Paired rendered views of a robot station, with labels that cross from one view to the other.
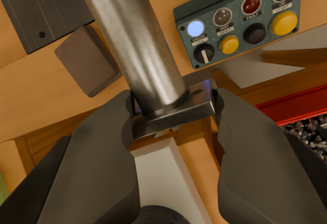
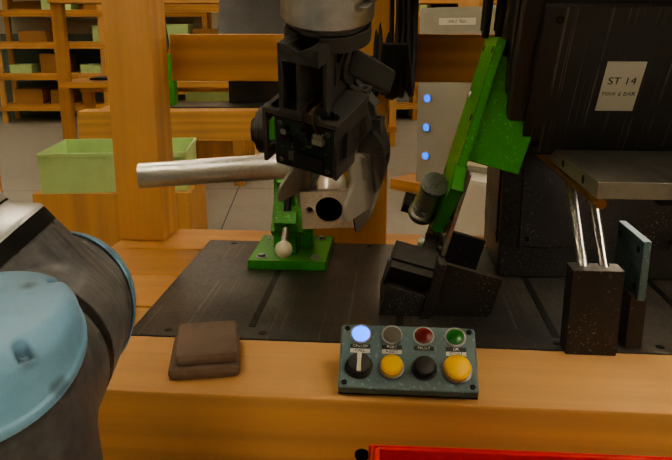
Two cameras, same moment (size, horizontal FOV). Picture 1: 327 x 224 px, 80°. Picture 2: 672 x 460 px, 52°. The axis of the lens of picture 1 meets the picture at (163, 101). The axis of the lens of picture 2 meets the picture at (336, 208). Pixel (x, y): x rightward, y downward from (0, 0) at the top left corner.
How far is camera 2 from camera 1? 0.68 m
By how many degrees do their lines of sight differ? 83
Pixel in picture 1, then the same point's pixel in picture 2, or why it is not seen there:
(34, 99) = not seen: hidden behind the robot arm
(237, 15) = (408, 341)
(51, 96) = not seen: hidden behind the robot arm
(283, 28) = (455, 366)
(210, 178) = not seen: outside the picture
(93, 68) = (213, 342)
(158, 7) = (328, 350)
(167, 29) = (326, 364)
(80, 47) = (216, 328)
